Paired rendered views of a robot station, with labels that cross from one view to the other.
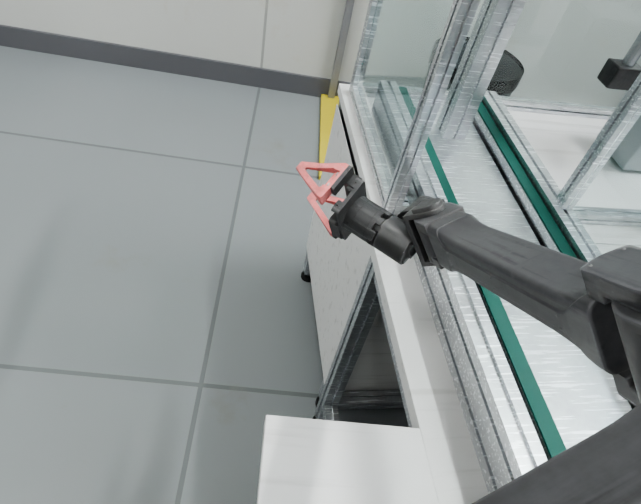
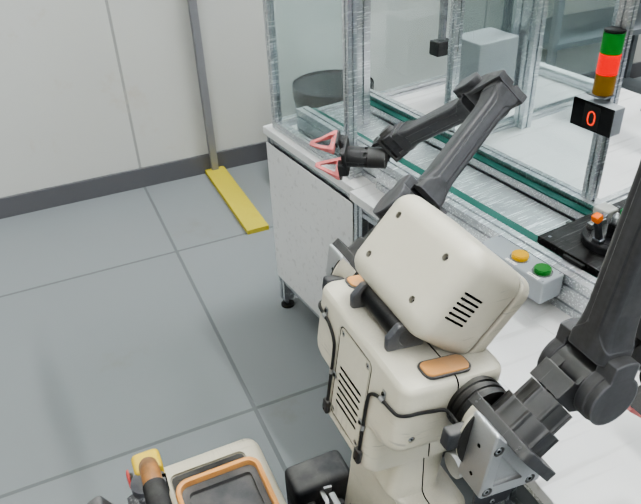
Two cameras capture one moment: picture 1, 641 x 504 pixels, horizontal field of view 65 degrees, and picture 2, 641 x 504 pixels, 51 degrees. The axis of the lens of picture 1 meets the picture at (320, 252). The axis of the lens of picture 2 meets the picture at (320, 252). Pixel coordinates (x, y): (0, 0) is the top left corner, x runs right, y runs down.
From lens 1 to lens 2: 1.15 m
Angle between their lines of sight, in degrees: 16
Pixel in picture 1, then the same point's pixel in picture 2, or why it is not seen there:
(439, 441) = not seen: hidden behind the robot
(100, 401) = (182, 453)
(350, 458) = not seen: hidden behind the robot
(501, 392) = (463, 208)
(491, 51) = (363, 61)
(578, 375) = (498, 196)
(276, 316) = (281, 340)
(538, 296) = (447, 114)
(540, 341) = (472, 191)
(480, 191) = not seen: hidden behind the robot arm
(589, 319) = (462, 104)
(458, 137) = (365, 122)
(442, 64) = (350, 72)
